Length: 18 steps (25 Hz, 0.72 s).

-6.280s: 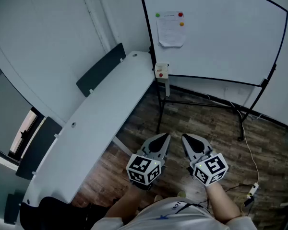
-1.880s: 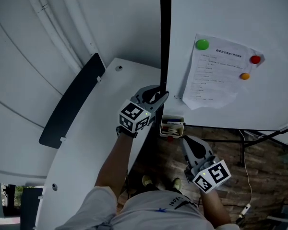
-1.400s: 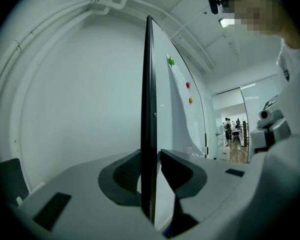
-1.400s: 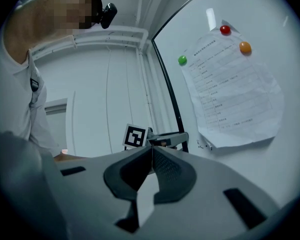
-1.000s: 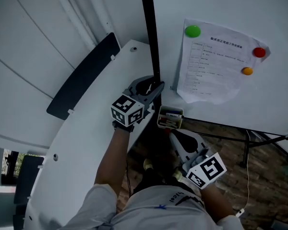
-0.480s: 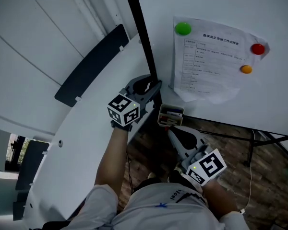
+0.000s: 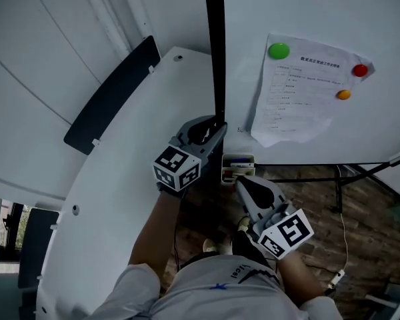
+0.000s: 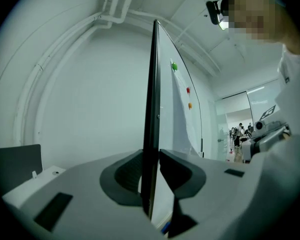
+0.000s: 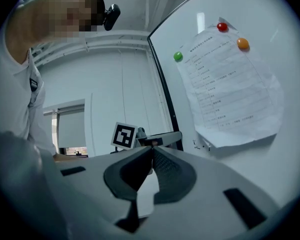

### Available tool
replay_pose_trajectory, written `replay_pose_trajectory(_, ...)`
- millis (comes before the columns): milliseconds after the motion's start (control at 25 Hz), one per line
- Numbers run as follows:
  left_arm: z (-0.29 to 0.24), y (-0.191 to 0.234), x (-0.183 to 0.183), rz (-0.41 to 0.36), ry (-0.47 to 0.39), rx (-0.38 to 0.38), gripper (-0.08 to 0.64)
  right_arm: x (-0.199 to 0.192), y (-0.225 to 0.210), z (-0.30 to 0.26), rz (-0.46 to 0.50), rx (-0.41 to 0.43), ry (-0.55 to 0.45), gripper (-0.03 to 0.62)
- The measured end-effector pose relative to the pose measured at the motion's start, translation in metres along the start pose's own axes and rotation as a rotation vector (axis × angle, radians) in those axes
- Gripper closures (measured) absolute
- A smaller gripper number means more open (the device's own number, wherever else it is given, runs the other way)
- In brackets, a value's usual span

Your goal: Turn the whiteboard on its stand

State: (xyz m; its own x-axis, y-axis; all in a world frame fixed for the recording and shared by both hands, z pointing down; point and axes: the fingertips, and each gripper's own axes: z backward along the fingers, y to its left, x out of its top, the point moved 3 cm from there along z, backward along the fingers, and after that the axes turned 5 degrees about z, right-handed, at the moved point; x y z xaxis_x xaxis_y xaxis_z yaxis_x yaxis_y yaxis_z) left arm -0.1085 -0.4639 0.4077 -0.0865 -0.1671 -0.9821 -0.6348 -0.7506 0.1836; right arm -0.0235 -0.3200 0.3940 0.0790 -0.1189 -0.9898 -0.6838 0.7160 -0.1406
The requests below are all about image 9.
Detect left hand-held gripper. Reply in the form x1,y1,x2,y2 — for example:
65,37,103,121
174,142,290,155
110,121,184,154

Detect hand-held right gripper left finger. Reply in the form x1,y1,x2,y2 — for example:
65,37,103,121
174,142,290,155
55,145,155,240

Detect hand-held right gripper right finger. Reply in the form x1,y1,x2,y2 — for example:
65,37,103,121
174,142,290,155
134,145,285,240

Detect white whiteboard with black stand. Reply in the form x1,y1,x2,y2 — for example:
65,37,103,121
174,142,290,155
146,0,300,207

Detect grey roller blind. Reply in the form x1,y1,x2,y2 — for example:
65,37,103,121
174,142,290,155
57,110,87,149

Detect printed white paper sheet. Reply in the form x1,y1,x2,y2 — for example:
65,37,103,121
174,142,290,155
177,16,285,149

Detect person's white shirt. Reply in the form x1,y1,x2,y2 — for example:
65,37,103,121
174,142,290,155
0,0,58,157

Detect black shirt clip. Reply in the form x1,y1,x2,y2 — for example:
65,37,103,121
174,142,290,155
29,77,39,93

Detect orange round magnet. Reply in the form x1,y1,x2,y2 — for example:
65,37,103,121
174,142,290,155
236,37,250,50

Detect white ceiling pipes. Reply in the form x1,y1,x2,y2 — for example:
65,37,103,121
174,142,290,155
142,0,191,31

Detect person's head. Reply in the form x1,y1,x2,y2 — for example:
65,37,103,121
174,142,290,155
4,0,106,65

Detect window with dark frame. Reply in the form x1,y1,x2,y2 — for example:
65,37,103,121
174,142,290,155
42,98,88,157

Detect white ceiling cable tray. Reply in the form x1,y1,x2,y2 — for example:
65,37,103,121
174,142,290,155
31,32,152,69

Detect black head-worn camera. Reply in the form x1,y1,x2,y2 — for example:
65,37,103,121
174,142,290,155
102,3,122,32

